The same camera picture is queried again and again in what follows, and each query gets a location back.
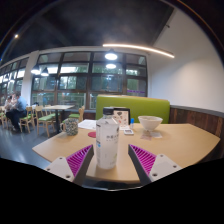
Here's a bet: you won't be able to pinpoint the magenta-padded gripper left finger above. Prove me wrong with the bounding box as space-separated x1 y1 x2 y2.
44 144 95 187

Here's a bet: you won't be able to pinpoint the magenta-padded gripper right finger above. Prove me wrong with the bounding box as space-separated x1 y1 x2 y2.
128 143 184 186

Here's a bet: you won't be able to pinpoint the clear plastic water bottle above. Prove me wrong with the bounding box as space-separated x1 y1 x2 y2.
95 106 120 170

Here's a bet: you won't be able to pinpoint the paper napkin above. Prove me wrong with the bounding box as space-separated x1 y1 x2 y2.
140 129 163 140

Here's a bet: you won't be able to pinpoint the green speckled white mug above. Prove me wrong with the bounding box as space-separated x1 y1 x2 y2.
60 117 80 137

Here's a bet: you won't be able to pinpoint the white paper sheet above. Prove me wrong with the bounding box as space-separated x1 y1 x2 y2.
77 119 98 131

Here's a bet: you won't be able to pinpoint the white ceramic bowl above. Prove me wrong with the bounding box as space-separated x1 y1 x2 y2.
137 115 164 132

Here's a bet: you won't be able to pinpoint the wooden chairs with green seats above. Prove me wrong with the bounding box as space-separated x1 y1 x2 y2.
0 104 86 138

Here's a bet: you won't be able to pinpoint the green upholstered bench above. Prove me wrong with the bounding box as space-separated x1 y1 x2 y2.
95 94 171 125

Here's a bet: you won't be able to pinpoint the light wooden dining table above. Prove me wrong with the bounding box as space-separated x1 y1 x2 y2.
41 104 76 134

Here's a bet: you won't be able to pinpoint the person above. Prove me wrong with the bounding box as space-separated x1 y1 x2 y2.
11 91 28 132
3 95 14 116

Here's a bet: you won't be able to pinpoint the long linear ceiling light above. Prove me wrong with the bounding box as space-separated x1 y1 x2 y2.
102 42 176 59

